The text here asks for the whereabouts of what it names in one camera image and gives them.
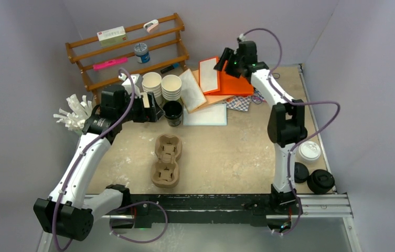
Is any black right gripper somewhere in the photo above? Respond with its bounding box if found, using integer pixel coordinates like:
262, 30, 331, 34
216, 48, 246, 79

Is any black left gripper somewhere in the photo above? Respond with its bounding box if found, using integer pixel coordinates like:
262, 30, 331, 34
117, 92, 164, 124

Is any orange paper bag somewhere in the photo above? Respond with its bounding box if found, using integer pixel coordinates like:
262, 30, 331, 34
199, 57, 254, 96

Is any white paper cup stack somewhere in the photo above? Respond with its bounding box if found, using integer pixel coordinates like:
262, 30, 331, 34
142, 72, 163, 105

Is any kraft brown paper bag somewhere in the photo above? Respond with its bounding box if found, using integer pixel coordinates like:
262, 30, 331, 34
178, 69, 233, 113

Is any brown pulp cup carrier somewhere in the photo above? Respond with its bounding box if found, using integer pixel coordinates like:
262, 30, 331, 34
151, 134, 183, 188

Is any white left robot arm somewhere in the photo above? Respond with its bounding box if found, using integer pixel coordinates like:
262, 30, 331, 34
33, 85, 164, 241

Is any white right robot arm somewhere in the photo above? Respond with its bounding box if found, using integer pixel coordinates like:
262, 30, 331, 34
214, 41, 308, 214

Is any white coffee cup lid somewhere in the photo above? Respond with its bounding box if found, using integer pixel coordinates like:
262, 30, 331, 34
297, 141, 322, 163

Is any black paper cup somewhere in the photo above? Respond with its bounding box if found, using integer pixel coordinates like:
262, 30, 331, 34
163, 101, 183, 127

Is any checkered blue white bag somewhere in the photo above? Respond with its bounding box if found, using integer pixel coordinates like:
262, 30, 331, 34
225, 90, 265, 112

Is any black blue marker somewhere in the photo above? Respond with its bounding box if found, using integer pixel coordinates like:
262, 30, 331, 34
160, 62, 180, 74

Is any pink highlighter marker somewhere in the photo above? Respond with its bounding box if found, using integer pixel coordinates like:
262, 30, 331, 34
93, 57, 127, 71

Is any light blue paper bag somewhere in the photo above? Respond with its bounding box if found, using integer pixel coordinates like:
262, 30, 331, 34
183, 103, 227, 126

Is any blue white jar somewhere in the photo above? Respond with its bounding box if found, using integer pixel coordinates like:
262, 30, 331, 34
134, 43, 150, 64

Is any green cup with straws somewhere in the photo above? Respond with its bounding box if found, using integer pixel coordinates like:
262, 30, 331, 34
53, 94, 93, 135

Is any wooden shelf rack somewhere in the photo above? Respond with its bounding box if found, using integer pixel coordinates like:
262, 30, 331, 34
66, 13, 189, 103

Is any pink white small device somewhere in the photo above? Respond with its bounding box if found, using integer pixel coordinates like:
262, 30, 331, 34
143, 19, 159, 34

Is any white green box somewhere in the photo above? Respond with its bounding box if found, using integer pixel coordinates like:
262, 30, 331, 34
97, 26, 127, 48

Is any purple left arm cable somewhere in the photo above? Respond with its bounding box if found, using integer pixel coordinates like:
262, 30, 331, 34
51, 68, 169, 252

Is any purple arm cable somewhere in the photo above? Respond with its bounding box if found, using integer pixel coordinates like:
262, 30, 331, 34
51, 68, 169, 252
239, 27, 341, 236

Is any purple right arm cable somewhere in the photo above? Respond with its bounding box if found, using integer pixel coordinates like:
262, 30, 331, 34
239, 27, 341, 236

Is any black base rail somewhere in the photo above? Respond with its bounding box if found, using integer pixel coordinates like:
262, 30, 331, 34
108, 193, 304, 230

